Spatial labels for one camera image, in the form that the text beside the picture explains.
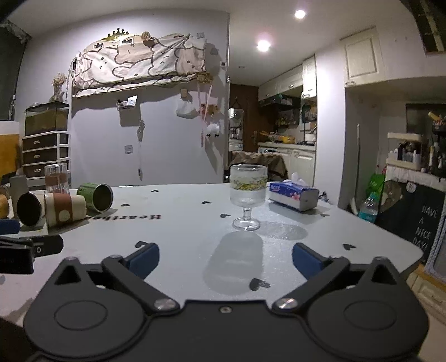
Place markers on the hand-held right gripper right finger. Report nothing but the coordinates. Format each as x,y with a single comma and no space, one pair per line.
306,260

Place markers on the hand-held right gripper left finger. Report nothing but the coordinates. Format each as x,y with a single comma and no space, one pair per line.
144,260

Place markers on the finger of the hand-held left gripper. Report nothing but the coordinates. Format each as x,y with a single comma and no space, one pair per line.
8,226
47,243

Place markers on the beige cup with brown sleeve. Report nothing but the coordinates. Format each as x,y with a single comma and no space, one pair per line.
62,208

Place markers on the tan wooden cup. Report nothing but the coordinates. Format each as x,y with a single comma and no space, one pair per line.
2,206

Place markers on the grey cup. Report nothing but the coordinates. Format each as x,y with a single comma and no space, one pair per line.
18,184

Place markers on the glass cup with brown sleeve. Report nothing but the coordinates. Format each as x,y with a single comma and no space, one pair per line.
56,181

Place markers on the green metal cup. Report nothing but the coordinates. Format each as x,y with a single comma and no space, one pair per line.
94,196

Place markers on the blue tissue pack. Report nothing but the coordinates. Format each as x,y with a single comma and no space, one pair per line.
291,195

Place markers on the yellow and white container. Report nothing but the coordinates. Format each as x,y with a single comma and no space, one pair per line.
7,149

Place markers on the plastic water bottle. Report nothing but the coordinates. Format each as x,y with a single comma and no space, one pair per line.
368,210

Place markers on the white plastic drawer unit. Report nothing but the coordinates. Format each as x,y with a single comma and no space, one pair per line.
45,155

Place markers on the clear glass goblet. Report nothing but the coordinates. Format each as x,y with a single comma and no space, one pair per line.
248,195

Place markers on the white lower kitchen cabinets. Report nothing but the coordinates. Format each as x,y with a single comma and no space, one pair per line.
299,162

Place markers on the white kitchen cabinets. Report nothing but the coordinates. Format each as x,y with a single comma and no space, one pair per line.
299,162
289,81

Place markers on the green bag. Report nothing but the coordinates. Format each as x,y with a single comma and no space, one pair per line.
375,184

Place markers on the white pole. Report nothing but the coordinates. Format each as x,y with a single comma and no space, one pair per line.
358,163

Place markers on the brown cloth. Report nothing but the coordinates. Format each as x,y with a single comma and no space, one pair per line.
259,160

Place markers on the glass tank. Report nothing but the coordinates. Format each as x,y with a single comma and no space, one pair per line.
47,120

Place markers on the black chalkboard sign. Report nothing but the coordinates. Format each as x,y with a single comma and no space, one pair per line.
411,215

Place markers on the white storage rack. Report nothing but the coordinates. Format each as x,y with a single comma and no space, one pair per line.
406,153

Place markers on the dried flower vase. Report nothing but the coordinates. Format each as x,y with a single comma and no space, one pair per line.
58,87

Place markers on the white plush toy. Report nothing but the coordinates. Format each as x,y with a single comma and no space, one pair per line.
213,128

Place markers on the dark curtain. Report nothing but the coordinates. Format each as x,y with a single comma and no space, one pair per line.
10,76

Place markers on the brown door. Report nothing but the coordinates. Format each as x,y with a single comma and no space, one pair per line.
245,121

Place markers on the white hanging bag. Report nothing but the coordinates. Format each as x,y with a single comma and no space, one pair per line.
185,108

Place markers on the white upper kitchen cabinets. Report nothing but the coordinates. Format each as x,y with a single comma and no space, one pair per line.
289,81

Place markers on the printed cloth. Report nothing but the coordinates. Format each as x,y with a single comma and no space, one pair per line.
139,64

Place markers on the white cabinet door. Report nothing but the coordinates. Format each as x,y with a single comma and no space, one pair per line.
361,55

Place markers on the gold crown ornament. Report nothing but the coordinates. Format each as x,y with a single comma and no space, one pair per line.
116,35

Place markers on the ceiling light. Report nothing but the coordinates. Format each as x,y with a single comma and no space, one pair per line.
299,14
263,45

